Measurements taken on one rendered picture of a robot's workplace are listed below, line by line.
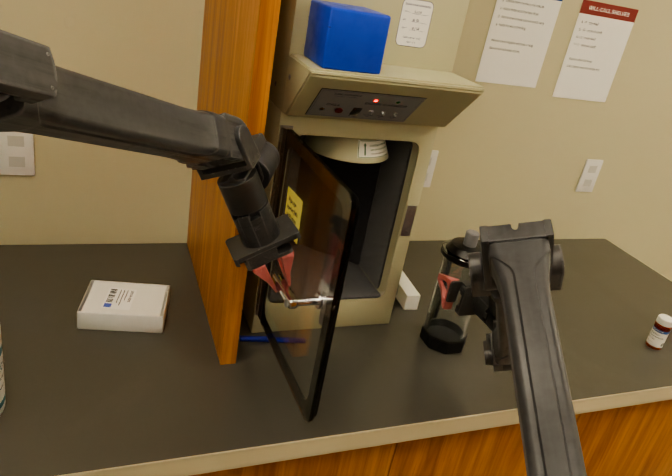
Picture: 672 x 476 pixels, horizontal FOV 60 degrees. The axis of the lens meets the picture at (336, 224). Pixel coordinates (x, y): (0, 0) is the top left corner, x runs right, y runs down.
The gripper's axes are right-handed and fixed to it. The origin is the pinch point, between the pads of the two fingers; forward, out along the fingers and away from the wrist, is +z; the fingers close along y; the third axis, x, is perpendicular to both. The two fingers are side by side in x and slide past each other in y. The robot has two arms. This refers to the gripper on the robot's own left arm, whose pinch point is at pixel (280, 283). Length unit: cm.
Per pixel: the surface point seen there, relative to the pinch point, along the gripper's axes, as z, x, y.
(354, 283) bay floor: 28.3, -27.5, -17.1
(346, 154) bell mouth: -3.9, -23.9, -22.6
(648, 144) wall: 57, -62, -136
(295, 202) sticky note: -6.6, -9.7, -7.9
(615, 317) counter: 67, -16, -79
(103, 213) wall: 6, -66, 29
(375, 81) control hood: -20.6, -10.1, -26.6
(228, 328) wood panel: 14.1, -13.6, 11.0
